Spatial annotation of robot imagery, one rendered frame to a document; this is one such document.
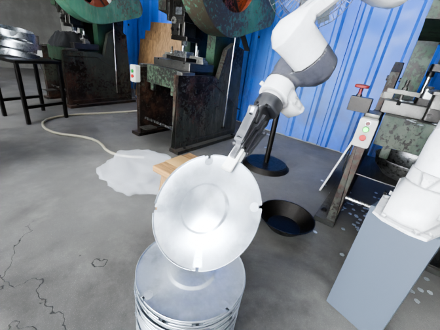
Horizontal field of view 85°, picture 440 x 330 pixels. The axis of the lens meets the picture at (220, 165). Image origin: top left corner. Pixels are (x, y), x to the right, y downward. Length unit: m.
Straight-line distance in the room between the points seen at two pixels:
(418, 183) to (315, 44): 0.47
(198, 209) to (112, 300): 0.53
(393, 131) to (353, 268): 0.70
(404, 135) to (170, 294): 1.20
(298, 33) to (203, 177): 0.40
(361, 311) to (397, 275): 0.21
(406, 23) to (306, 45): 2.18
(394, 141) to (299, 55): 0.89
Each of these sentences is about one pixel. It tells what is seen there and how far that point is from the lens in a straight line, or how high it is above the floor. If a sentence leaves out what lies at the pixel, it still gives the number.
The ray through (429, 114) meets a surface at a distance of 1.46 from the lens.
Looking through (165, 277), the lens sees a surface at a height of 0.28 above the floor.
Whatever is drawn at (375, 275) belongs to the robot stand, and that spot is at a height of 0.24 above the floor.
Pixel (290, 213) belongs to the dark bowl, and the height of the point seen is 0.02.
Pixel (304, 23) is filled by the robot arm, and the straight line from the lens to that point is 0.64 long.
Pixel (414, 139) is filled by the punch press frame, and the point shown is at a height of 0.57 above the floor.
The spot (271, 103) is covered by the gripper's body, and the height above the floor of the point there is 0.71.
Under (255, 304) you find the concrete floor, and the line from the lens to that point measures 1.03.
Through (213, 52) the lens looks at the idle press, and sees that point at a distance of 2.31.
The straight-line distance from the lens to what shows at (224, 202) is 0.58.
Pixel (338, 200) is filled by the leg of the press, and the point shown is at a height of 0.17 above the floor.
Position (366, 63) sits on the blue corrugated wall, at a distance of 2.78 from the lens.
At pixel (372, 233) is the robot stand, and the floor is 0.37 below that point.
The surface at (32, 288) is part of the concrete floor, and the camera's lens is 1.14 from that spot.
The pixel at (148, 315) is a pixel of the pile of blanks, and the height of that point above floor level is 0.25.
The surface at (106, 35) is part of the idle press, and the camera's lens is 3.64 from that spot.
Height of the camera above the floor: 0.82
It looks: 25 degrees down
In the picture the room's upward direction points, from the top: 8 degrees clockwise
